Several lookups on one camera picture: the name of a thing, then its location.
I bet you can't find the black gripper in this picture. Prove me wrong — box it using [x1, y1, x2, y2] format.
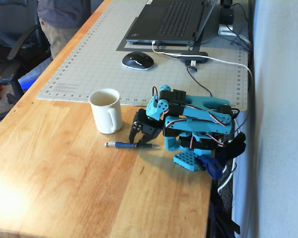
[128, 108, 163, 148]

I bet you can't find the blue pen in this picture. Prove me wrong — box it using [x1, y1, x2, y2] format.
[104, 141, 159, 150]

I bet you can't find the white ceramic mug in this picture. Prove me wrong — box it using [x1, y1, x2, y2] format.
[88, 88, 123, 134]

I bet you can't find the black silver computer mouse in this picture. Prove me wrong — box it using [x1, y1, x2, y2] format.
[121, 51, 155, 71]

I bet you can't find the bright blue clamp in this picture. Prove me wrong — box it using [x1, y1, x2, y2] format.
[198, 155, 224, 179]

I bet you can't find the grey gridded cutting mat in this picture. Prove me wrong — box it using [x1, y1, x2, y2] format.
[36, 0, 249, 112]

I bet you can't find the dark blue black clamp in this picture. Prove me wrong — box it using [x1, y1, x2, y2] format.
[215, 131, 246, 167]

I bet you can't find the black usb hub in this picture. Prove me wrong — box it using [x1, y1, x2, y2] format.
[180, 51, 209, 72]

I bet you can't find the black laptop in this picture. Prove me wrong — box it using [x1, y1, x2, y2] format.
[125, 0, 218, 46]

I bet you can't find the blue storage bin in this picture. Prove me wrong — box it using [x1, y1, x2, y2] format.
[17, 58, 53, 91]

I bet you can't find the silver device base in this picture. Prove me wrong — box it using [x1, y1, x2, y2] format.
[218, 23, 239, 37]

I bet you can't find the person in grey shirt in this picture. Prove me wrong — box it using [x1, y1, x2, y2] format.
[37, 0, 92, 60]

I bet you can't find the black box device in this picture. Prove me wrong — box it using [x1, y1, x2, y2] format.
[219, 0, 235, 25]

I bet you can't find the black office chair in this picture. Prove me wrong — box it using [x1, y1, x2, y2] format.
[0, 0, 52, 124]

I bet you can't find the thin black hub cable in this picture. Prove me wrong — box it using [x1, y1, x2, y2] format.
[186, 65, 213, 97]

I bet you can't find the black cable tangle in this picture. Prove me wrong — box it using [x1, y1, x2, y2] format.
[228, 2, 253, 52]

